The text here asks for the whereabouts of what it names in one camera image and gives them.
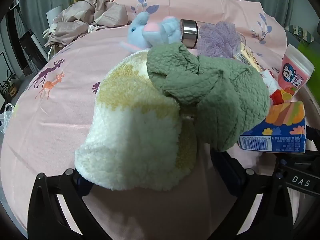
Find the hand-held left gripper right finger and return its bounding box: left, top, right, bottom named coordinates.
left=210, top=147, right=294, bottom=240

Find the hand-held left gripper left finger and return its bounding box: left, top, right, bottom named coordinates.
left=27, top=168, right=110, bottom=240

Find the blue fruit print carton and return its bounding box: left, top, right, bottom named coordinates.
left=237, top=87, right=307, bottom=153

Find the cream yellow fleece cloth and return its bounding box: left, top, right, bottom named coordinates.
left=74, top=50, right=198, bottom=192

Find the green cardboard box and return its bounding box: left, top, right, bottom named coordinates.
left=297, top=40, right=320, bottom=65

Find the purple mesh bath pouf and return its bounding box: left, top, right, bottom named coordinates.
left=196, top=21, right=242, bottom=59

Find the blue plush elephant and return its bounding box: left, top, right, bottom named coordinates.
left=119, top=12, right=182, bottom=53

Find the pink printed bedsheet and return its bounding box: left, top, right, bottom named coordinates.
left=0, top=0, right=320, bottom=234

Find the red and white sock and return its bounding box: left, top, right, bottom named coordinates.
left=260, top=69, right=278, bottom=93

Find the pink plastic jar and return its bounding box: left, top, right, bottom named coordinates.
left=277, top=44, right=315, bottom=98

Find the white plastic bag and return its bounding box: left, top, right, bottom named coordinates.
left=0, top=103, right=14, bottom=135

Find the yellow snack packet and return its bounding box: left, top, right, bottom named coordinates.
left=232, top=42, right=264, bottom=72

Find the potted plant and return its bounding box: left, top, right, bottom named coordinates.
left=0, top=67, right=19, bottom=98

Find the striped pillow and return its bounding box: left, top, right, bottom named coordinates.
left=287, top=24, right=315, bottom=43

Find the glass bottle with steel cap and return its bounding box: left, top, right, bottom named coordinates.
left=179, top=19, right=199, bottom=48

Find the black stand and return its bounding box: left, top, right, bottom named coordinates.
left=19, top=29, right=49, bottom=69

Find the beige crumpled cloth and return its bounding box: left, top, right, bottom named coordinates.
left=42, top=0, right=135, bottom=48

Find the white cylinder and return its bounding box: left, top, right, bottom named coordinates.
left=47, top=5, right=64, bottom=25

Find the grey curtain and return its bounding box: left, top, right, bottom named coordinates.
left=15, top=0, right=288, bottom=30

